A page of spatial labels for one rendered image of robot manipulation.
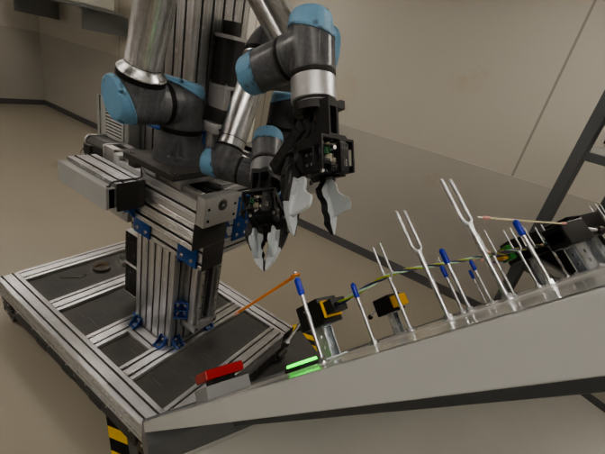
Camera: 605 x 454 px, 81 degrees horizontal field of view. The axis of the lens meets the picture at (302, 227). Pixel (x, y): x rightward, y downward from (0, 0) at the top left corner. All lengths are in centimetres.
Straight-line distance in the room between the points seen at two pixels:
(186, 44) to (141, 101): 38
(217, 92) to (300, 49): 73
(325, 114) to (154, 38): 51
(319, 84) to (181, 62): 79
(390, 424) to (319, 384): 77
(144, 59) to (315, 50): 47
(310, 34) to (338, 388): 53
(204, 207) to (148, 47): 40
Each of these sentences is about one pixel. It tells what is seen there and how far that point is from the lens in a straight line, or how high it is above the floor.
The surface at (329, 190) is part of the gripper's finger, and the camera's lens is 60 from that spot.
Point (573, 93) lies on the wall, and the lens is 298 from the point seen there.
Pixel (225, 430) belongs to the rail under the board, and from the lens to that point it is 82.
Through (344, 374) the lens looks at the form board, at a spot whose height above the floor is 138.
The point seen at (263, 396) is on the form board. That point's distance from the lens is 25.
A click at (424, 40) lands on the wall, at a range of 314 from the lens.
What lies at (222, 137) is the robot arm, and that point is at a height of 128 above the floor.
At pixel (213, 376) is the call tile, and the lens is 48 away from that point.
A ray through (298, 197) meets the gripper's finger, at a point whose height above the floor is 131.
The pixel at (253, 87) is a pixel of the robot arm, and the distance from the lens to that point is 70.
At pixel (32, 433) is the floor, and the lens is 191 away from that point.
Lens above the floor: 149
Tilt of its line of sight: 24 degrees down
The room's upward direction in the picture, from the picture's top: 13 degrees clockwise
